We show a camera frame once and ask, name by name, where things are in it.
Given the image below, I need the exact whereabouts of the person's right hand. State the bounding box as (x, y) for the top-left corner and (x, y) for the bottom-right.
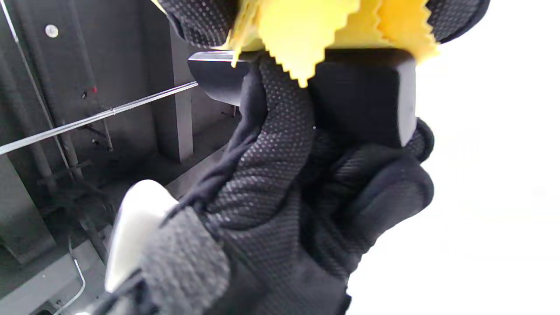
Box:
(157, 0), (490, 48)

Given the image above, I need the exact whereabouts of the person's left hand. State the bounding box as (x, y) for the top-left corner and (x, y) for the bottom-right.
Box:
(175, 55), (435, 315)

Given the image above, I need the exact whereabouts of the yellow cleaning cloth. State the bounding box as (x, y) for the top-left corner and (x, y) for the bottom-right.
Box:
(151, 0), (440, 88)

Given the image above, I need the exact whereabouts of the black remote control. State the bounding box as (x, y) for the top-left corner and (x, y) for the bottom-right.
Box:
(188, 49), (417, 147)

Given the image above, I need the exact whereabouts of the thin grey metal rod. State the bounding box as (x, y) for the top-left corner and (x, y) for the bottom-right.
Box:
(0, 81), (198, 156)

